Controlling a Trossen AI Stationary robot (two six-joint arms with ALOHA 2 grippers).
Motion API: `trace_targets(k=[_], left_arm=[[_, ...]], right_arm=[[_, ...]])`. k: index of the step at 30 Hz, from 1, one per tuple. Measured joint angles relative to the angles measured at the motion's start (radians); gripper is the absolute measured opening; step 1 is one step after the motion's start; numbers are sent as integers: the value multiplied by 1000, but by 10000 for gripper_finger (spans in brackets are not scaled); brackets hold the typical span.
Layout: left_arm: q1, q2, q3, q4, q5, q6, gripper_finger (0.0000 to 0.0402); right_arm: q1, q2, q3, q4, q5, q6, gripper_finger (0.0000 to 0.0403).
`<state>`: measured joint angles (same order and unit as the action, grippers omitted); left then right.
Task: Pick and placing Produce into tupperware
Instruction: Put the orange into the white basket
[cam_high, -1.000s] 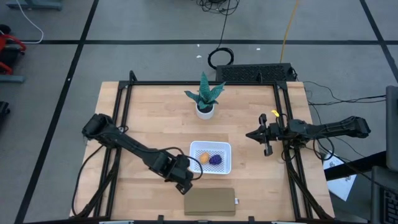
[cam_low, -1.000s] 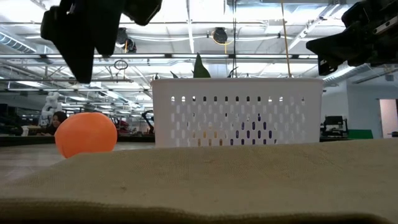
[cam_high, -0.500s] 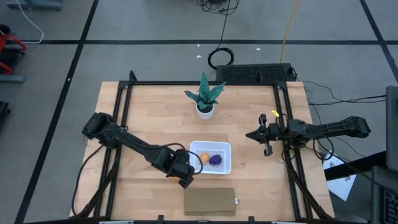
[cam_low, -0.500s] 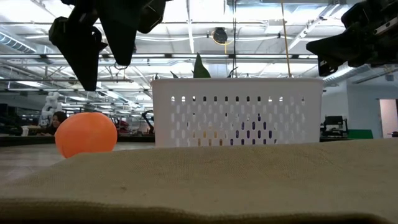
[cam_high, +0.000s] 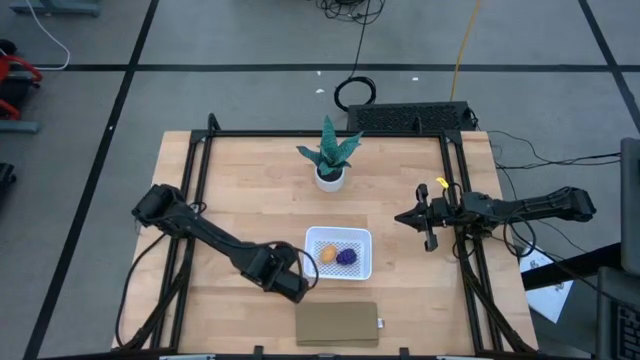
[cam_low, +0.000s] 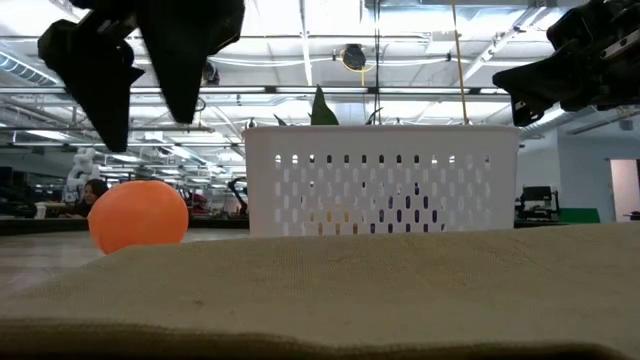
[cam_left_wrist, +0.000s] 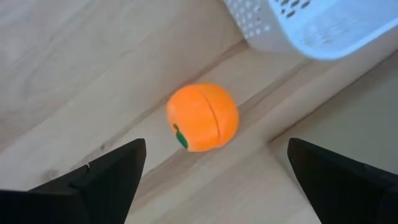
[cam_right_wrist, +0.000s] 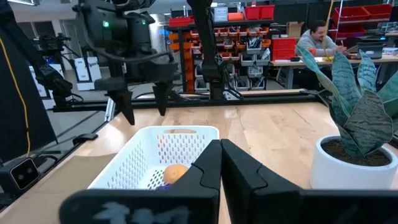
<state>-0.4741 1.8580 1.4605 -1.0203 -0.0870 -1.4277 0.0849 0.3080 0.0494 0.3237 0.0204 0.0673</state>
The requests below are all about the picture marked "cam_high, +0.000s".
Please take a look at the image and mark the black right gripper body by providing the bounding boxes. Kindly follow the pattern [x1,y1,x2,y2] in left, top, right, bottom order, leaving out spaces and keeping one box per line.
[415,183,464,253]

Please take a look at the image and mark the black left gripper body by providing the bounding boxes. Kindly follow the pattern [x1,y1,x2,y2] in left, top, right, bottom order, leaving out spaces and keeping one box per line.
[269,242,311,305]

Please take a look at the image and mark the purple toy grapes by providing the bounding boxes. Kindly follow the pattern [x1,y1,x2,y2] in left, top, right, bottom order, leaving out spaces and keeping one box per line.
[335,247,359,267]

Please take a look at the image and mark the white perforated plastic basket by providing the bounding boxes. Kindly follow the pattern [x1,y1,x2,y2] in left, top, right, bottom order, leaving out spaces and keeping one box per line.
[303,225,374,282]

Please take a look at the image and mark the olive folded cloth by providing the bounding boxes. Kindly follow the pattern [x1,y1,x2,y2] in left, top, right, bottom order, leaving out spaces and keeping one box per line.
[294,301,380,349]

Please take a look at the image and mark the green plant in white pot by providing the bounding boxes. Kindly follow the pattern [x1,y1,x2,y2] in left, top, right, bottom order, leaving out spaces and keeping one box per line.
[295,115,365,194]

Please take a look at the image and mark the black perforated metal box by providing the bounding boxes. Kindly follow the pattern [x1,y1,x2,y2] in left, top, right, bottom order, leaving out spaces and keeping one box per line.
[346,101,476,134]

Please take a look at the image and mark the white paper sheet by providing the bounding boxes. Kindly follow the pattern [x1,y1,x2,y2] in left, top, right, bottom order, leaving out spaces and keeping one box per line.
[518,242,575,325]

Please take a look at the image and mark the black desk beam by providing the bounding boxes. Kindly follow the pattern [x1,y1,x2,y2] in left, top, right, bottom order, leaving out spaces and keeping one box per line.
[522,242,624,292]

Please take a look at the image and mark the dark gray monitor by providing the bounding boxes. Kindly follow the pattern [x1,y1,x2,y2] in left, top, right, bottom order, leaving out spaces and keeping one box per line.
[619,137,640,279]

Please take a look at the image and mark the dark gray keyboard unit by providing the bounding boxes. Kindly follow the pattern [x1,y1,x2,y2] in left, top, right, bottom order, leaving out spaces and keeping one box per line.
[595,265,640,360]

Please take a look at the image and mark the black chair base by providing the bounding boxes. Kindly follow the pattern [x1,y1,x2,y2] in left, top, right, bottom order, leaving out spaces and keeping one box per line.
[0,162,17,201]

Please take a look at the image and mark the red and black cart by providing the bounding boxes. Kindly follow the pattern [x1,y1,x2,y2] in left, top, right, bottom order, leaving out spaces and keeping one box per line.
[0,38,44,135]

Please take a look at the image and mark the gray metal floor base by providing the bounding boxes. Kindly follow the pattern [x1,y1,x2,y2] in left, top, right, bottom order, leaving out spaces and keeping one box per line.
[9,0,104,17]

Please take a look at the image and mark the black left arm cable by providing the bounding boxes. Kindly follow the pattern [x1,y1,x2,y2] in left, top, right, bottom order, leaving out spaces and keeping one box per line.
[294,247,320,292]

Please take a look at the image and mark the black metal table frame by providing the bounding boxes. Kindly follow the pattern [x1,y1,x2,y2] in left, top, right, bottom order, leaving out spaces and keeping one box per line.
[112,113,539,359]

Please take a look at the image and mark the black coiled floor cable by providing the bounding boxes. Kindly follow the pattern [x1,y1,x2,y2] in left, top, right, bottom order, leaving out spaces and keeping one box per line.
[333,0,377,113]

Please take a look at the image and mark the yellow cable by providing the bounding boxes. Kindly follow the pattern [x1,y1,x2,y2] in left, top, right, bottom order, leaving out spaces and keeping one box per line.
[449,0,482,103]

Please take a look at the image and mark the black cable bundle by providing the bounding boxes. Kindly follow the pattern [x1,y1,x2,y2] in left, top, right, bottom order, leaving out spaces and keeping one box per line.
[314,0,386,24]

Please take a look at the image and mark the white floor cable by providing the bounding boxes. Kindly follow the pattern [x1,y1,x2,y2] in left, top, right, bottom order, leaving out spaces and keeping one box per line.
[24,0,71,71]

